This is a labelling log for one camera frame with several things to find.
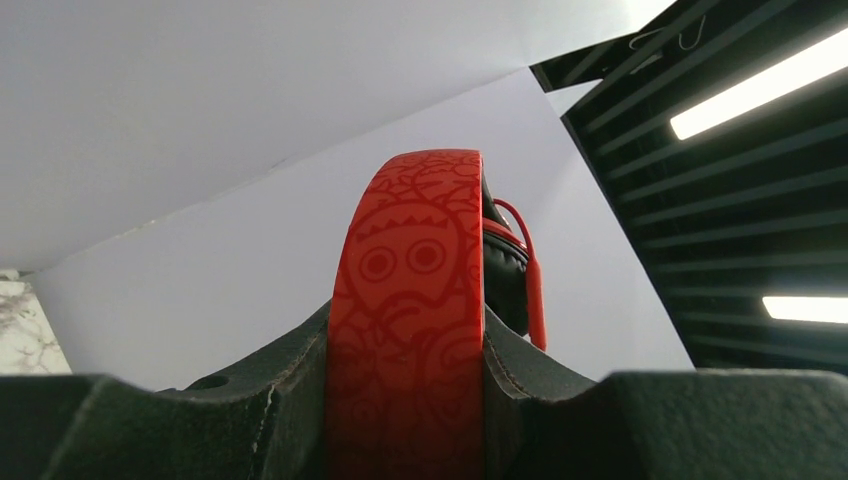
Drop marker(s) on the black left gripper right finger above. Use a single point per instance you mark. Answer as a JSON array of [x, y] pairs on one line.
[[545, 421]]

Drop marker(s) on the ceiling light fixture lower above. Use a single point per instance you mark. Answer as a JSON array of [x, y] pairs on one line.
[[831, 310]]

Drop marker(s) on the ceiling light fixture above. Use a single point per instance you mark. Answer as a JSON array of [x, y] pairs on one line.
[[816, 62], [831, 310]]

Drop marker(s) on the red black headphones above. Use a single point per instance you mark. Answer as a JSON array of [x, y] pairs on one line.
[[427, 252]]

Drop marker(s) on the ceiling light fixture upper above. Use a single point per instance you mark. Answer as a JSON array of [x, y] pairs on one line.
[[816, 62]]

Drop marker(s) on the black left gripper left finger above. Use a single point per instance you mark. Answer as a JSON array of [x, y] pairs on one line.
[[259, 418]]

